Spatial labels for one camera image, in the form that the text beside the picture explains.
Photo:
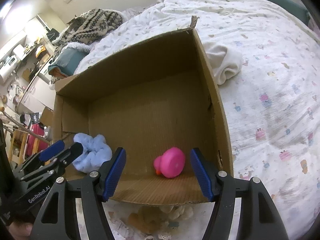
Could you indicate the white kitchen cabinet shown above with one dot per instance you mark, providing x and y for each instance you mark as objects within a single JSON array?
[{"x": 36, "y": 97}]

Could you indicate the teal cushion with fleece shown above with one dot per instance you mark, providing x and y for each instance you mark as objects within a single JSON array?
[{"x": 68, "y": 60}]

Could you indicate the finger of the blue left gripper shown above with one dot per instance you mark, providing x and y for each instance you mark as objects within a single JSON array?
[{"x": 51, "y": 151}]

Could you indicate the patterned knit blanket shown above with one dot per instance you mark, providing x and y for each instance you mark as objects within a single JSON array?
[{"x": 88, "y": 27}]

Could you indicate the brown cardboard box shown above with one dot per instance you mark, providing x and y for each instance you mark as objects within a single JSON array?
[{"x": 147, "y": 98}]

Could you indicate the teal headboard cushion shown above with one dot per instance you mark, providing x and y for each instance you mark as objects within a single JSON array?
[{"x": 272, "y": 0}]

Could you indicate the olive brown paper scrap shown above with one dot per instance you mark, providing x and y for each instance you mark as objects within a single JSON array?
[{"x": 148, "y": 219}]

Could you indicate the white patterned bed quilt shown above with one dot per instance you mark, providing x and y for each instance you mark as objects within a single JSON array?
[{"x": 272, "y": 105}]

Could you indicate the cream folded cloth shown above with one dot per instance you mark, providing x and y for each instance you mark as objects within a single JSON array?
[{"x": 225, "y": 61}]

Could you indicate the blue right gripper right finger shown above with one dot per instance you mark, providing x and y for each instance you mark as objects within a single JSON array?
[{"x": 203, "y": 173}]

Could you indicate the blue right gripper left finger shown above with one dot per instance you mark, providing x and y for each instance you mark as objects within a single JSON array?
[{"x": 114, "y": 170}]

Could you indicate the yellow wooden chair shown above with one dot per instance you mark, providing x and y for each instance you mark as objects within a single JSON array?
[{"x": 18, "y": 147}]

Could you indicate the pink rubber duck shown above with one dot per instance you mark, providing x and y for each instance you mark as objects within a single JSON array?
[{"x": 171, "y": 163}]

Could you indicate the cream ruffled scrunchie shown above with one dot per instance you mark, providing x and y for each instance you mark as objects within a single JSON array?
[{"x": 177, "y": 213}]

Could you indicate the light blue fluffy scrunchie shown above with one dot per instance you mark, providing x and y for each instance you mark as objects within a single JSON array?
[{"x": 95, "y": 152}]

